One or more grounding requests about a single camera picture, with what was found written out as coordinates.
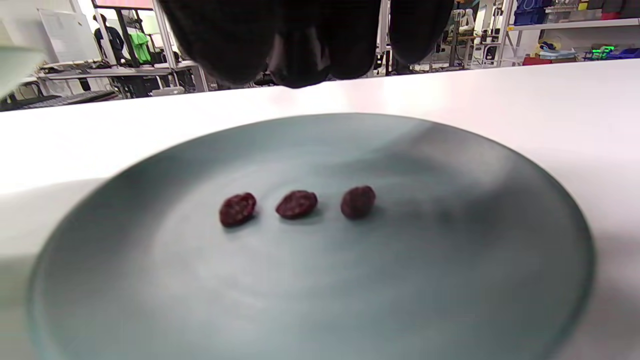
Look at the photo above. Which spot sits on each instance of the teal plate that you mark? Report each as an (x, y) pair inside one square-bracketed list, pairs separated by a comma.
[(400, 275)]

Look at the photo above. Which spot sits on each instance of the bright green object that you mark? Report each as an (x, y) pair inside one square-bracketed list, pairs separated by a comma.
[(140, 47)]

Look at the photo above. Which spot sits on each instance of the whiteboard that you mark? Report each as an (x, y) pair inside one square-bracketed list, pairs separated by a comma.
[(65, 35)]

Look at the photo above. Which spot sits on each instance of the single dark red cranberry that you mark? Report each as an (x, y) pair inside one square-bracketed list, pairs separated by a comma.
[(237, 209), (296, 204), (358, 201)]

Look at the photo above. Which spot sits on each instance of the light green plate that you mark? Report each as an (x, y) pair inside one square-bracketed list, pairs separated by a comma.
[(15, 67)]

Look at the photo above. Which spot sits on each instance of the black keyboard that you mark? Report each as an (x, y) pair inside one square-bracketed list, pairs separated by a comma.
[(65, 99)]

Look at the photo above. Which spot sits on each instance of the dark curved desk top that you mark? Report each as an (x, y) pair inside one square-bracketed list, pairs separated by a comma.
[(100, 71)]

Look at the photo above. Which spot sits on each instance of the metal shelf rack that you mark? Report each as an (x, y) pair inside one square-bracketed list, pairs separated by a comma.
[(575, 24)]

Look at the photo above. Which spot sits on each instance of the person's right hand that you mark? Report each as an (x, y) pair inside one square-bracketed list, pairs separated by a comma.
[(300, 40)]

